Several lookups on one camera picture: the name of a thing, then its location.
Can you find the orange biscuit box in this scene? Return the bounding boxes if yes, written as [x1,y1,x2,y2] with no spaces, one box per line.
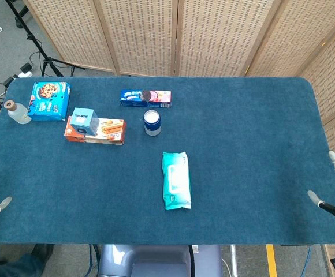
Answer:
[64,116,126,146]

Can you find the clear bottle with cork stopper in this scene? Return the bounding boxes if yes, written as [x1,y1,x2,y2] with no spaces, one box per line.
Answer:
[3,100,32,125]

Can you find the black shoe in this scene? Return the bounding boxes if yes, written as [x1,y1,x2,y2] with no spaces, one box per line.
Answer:
[31,244,54,264]

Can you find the blue pink sandwich cookie box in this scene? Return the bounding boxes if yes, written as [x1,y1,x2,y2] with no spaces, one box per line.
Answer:
[120,89,172,109]

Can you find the blue chocolate chip cookie box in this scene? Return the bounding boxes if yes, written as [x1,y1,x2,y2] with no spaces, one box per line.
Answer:
[27,81,72,122]

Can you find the person's leg in jeans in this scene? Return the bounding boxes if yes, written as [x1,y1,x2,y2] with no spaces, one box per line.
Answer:
[0,253,46,277]

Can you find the blue carpet table cloth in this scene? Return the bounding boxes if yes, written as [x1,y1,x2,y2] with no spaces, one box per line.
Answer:
[0,76,335,246]

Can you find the black tripod stand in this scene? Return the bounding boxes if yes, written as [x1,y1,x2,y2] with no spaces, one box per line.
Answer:
[5,0,85,77]

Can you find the metal table leg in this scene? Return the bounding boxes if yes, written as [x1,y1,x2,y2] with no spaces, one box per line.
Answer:
[229,244,240,277]

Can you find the blue white drink can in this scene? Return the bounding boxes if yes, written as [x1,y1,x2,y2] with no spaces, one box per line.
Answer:
[143,110,162,137]

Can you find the small light blue box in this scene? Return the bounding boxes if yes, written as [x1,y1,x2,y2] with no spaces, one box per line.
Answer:
[69,107,100,137]

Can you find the teal wet wipes pack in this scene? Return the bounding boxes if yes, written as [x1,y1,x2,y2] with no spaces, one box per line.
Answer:
[162,151,192,211]

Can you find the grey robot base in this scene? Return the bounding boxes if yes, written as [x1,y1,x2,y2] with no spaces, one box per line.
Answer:
[98,244,223,277]

